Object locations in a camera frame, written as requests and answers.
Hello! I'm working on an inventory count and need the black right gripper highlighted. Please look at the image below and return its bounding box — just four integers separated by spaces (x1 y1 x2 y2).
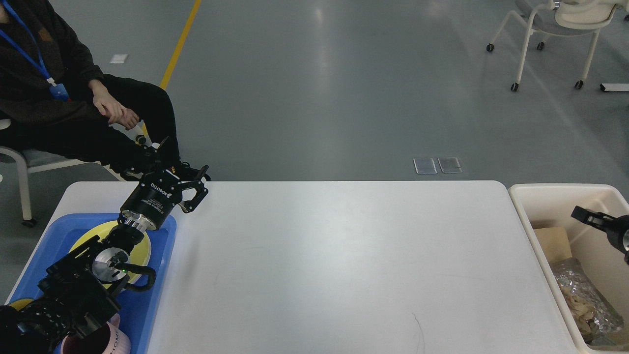
571 206 629 265

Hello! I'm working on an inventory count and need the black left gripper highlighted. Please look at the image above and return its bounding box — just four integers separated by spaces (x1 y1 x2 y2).
120 136 210 231

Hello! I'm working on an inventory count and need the brown paper bag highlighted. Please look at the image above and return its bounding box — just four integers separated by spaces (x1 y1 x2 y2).
533 227 573 265

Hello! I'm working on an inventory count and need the silver foil tray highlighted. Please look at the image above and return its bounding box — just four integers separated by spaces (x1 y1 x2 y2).
550 257 625 343

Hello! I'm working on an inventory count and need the yellow plastic plate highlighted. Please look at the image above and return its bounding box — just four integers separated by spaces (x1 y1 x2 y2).
69 220 151 266

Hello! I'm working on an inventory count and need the pink mug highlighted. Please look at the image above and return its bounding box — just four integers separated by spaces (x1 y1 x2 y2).
60 314 132 354

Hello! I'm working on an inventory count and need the brown paper wad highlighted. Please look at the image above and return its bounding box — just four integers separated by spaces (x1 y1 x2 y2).
560 286 599 336

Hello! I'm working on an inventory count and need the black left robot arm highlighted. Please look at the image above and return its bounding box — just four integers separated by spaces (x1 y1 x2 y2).
1 144 210 354

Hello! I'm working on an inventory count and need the person's bare hand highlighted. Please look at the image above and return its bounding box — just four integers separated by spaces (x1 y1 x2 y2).
87 79 140 130

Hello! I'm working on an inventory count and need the blue plastic tray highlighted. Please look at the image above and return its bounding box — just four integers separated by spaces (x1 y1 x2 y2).
6 213 177 354

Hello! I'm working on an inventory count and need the white floor bar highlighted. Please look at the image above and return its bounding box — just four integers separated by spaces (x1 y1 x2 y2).
600 83 629 92

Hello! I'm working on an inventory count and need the person in black clothes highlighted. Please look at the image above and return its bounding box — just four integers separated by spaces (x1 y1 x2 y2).
0 0 190 181

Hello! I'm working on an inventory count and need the white chair left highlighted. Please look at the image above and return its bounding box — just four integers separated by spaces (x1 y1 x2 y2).
0 146 85 227

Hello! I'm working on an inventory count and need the clear floor plate right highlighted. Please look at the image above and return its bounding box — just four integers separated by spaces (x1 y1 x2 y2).
437 157 463 174

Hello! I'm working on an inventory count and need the clear floor plate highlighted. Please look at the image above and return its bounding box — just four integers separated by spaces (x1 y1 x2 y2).
437 157 463 174
413 158 438 175

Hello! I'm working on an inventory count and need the clear floor plate left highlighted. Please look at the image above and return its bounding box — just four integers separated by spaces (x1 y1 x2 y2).
413 158 438 175

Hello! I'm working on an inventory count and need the blue yellow mug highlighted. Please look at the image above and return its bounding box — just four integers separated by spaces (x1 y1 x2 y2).
7 298 34 311

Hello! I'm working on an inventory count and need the white rolling chair right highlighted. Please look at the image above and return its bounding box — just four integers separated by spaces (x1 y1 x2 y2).
486 0 628 92

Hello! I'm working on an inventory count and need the blue lanyard badge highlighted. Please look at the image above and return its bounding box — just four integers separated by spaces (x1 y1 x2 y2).
0 0 70 103

